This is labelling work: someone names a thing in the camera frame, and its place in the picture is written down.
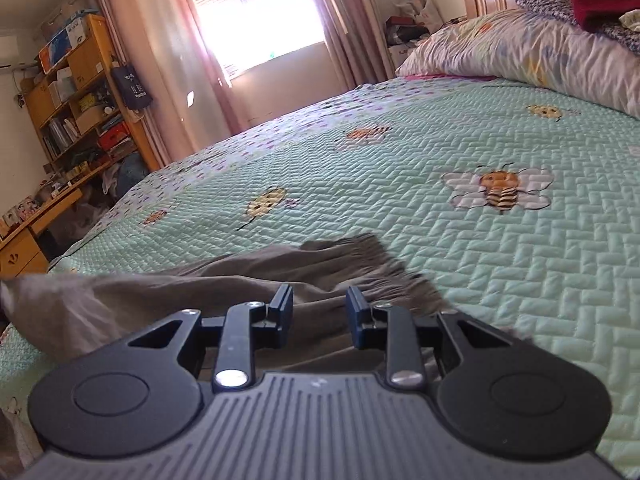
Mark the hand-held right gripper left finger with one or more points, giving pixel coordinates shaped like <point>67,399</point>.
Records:
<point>286,310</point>

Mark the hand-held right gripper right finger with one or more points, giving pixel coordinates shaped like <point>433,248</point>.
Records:
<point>356,320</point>

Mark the grey pants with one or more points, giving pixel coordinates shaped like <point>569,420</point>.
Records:
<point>325,265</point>

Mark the green quilted bee bedspread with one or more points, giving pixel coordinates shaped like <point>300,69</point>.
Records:
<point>400,160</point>

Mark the blue cloth bundle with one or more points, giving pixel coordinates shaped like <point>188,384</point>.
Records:
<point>134,172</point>

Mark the red box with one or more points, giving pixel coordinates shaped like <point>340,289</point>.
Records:
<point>115,141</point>

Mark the navy hanging bag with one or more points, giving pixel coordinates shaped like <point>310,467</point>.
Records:
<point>131,87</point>

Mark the white plastic bag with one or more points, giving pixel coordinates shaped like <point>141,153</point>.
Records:
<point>425,10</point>

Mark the floral pillow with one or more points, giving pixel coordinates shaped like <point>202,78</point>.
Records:
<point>525,50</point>

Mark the wooden bookshelf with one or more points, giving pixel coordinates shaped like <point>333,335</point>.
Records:
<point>92,55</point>

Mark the blue white cardboard box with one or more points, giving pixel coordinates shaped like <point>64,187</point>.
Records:
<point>65,42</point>

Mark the blue white knit cloth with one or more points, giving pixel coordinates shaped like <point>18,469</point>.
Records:
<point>550,7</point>

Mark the white air conditioner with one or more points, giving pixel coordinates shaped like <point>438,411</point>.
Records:
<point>7,50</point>

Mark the dark red garment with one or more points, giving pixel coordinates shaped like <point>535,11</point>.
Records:
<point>605,2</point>

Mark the white floral cloth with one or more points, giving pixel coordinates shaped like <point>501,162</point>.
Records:
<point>630,21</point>

